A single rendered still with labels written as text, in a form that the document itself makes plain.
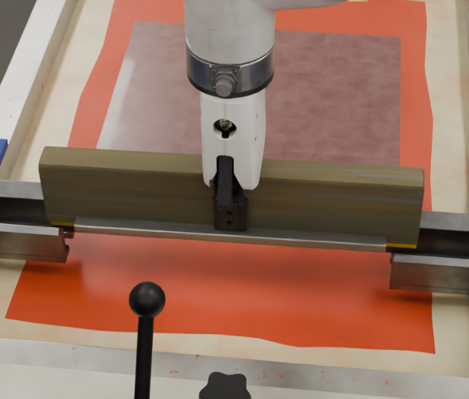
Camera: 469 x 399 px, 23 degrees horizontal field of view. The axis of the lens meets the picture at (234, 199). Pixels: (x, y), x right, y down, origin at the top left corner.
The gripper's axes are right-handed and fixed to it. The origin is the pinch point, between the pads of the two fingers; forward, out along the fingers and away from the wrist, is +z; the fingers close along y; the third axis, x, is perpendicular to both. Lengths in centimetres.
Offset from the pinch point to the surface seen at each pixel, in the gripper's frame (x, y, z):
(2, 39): 83, 171, 105
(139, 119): 13.5, 23.0, 9.7
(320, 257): -8.5, 2.7, 9.8
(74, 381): 10.6, -22.2, 0.8
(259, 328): -3.3, -7.3, 9.7
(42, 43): 26.7, 32.0, 6.1
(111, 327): 10.8, -8.8, 9.5
